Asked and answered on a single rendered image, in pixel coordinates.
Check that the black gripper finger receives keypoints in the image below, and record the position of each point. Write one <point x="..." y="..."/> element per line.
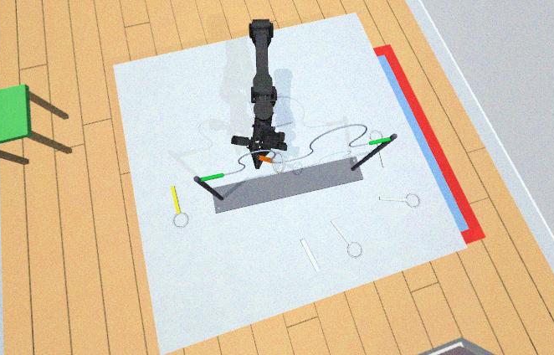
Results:
<point x="262" y="154"/>
<point x="255" y="156"/>

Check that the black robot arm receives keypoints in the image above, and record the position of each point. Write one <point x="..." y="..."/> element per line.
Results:
<point x="263" y="93"/>

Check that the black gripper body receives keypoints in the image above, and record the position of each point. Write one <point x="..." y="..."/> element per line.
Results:
<point x="244" y="141"/>

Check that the yellow handle with white ring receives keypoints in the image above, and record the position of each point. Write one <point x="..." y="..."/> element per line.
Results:
<point x="177" y="207"/>

